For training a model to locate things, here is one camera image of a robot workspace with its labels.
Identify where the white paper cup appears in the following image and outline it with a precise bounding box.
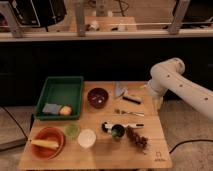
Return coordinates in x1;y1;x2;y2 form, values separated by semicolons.
77;129;96;148

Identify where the black box background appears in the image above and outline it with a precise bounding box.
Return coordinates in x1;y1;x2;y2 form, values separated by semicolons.
9;0;67;27

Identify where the brown grape bunch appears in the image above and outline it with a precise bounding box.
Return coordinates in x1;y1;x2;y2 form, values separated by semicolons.
126;126;148;152

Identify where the dark red bowl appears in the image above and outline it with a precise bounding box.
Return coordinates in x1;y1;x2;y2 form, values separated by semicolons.
87;87;109;109

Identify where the dark green metal cup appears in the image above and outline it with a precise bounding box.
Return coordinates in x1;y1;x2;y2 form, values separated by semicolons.
111;124;125;140

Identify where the white black marker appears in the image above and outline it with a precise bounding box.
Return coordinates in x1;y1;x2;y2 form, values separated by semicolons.
101;122;144;133

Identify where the black cable on floor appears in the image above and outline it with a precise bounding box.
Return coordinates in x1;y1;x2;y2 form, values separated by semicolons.
168;138;213;155

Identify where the yellow corn cob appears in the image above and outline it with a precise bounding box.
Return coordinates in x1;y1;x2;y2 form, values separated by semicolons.
31;139;59;150

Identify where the green plastic tray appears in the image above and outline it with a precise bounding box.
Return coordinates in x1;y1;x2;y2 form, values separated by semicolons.
34;76;84;121

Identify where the blue grey sponge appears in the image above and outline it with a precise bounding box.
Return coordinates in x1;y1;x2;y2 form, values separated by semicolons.
42;103;61;115

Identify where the metal fork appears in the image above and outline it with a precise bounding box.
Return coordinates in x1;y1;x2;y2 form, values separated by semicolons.
114;109;144;117

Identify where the green lid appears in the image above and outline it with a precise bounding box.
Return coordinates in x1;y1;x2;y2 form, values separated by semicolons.
65;123;80;139

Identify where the yellow orange fruit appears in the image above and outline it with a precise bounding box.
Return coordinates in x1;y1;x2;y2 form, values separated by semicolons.
59;106;72;116

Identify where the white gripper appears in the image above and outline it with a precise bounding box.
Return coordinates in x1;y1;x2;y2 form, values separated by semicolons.
147;79;166;111

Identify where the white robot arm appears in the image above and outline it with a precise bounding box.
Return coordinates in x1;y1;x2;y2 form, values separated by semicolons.
147;58;213;120

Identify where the orange clay bowl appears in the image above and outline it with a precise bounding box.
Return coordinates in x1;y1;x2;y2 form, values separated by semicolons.
30;127;65;160

